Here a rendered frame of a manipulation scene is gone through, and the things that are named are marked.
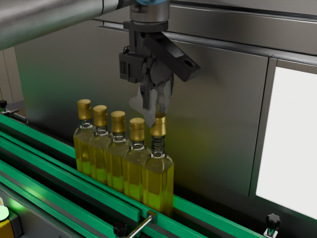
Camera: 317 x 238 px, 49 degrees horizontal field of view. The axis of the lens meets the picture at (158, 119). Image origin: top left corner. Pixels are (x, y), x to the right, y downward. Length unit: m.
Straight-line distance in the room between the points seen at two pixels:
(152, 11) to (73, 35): 0.49
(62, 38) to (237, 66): 0.59
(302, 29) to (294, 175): 0.30
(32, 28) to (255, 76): 0.46
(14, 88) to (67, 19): 3.37
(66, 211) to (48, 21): 0.58
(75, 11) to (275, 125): 0.48
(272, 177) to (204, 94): 0.24
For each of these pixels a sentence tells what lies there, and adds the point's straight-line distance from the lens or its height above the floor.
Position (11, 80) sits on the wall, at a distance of 3.76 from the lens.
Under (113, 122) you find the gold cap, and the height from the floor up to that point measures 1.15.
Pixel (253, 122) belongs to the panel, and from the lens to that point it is 0.77.
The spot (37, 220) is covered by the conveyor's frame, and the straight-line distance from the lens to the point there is 1.02.
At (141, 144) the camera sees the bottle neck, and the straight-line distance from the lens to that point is 0.80.
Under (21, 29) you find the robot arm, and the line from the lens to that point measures 0.42.
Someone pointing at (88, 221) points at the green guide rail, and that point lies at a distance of 0.84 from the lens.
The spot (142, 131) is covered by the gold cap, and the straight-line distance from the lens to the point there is 0.78.
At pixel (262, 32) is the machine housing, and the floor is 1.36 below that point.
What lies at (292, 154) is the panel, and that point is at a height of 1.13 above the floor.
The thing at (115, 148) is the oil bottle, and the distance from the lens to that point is 0.83.
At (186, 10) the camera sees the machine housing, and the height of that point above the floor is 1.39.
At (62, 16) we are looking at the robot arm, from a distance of 0.43.
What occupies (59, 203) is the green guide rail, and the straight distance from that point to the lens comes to 0.91.
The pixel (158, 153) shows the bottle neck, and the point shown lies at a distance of 0.76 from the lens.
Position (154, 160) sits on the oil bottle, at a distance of 0.77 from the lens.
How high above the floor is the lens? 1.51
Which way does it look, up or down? 27 degrees down
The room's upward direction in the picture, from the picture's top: straight up
